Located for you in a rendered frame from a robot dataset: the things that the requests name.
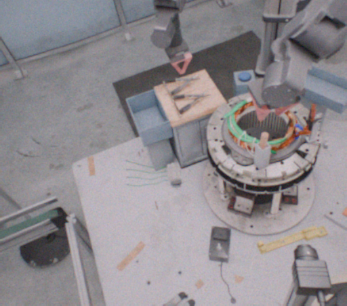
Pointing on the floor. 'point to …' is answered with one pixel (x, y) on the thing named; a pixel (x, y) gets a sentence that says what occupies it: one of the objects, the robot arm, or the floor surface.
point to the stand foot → (46, 250)
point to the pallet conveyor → (36, 223)
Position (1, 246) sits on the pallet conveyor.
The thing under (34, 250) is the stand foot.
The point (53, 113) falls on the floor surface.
